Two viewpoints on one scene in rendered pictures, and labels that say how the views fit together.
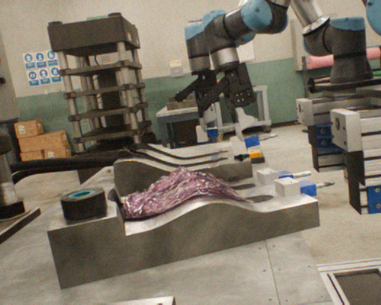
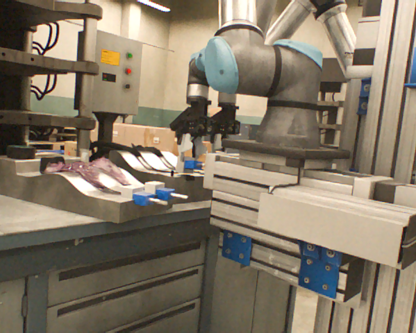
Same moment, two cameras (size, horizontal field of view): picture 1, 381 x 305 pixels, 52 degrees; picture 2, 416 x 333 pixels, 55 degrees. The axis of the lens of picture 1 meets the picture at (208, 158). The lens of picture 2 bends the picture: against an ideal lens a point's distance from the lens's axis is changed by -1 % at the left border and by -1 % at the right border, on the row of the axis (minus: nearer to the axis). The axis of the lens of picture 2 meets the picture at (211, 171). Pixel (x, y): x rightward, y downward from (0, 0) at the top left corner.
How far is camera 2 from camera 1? 98 cm
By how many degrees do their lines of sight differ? 37
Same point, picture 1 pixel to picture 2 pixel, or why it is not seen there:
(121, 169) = (112, 156)
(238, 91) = (189, 120)
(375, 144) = (221, 187)
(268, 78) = not seen: outside the picture
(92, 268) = (1, 186)
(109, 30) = (337, 69)
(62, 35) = not seen: hidden behind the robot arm
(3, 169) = (82, 139)
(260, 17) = (201, 62)
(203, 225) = (51, 186)
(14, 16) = not seen: hidden behind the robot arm
